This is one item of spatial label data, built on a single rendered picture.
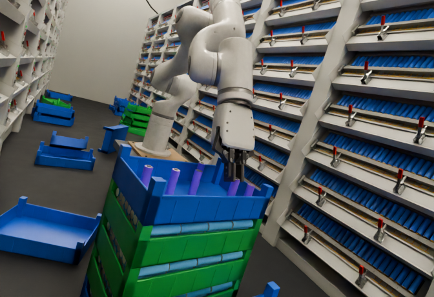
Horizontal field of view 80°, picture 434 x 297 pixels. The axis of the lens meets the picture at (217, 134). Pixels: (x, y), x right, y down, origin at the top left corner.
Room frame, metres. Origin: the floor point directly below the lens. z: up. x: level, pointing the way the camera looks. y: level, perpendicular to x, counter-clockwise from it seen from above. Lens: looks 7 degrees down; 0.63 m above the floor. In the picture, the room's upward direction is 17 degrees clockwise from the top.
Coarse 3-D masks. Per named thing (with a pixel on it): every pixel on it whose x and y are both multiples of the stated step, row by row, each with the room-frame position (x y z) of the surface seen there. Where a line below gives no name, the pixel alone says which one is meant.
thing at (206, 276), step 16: (96, 240) 0.54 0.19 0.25; (112, 256) 0.46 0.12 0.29; (112, 272) 0.45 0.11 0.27; (128, 272) 0.40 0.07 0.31; (176, 272) 0.46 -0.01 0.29; (192, 272) 0.48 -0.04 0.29; (208, 272) 0.51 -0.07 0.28; (224, 272) 0.54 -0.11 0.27; (240, 272) 0.58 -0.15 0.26; (112, 288) 0.43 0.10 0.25; (128, 288) 0.40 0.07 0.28; (144, 288) 0.42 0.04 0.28; (160, 288) 0.44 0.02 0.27; (176, 288) 0.47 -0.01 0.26; (192, 288) 0.49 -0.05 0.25
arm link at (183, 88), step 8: (176, 80) 1.26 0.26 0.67; (184, 80) 1.28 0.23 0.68; (176, 88) 1.27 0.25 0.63; (184, 88) 1.28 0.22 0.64; (192, 88) 1.30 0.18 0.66; (176, 96) 1.30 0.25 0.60; (184, 96) 1.29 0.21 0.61; (160, 104) 1.27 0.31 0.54; (168, 104) 1.27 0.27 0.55; (176, 104) 1.27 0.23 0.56; (152, 112) 1.27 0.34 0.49; (160, 112) 1.25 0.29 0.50; (168, 112) 1.26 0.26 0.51
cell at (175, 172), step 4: (172, 172) 0.52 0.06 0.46; (176, 172) 0.52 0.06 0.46; (172, 176) 0.52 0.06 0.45; (176, 176) 0.53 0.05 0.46; (172, 180) 0.52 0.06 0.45; (176, 180) 0.53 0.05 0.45; (168, 184) 0.53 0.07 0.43; (172, 184) 0.52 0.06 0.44; (168, 188) 0.52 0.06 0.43; (172, 188) 0.52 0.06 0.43; (168, 192) 0.52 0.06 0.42; (172, 192) 0.53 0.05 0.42
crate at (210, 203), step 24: (120, 168) 0.52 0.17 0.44; (168, 168) 0.63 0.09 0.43; (192, 168) 0.68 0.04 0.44; (216, 168) 0.72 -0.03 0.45; (144, 192) 0.42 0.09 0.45; (216, 192) 0.65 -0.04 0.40; (240, 192) 0.65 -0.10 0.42; (264, 192) 0.58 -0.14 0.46; (144, 216) 0.40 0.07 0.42; (168, 216) 0.42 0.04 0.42; (192, 216) 0.46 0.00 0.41; (216, 216) 0.49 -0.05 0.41; (240, 216) 0.54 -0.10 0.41
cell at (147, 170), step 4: (144, 168) 0.49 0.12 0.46; (148, 168) 0.49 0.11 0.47; (152, 168) 0.50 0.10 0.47; (144, 172) 0.49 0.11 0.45; (148, 172) 0.49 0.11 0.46; (144, 176) 0.49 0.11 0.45; (148, 176) 0.49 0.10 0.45; (144, 180) 0.49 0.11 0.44; (148, 180) 0.49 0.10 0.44; (144, 184) 0.49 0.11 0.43; (148, 184) 0.50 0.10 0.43
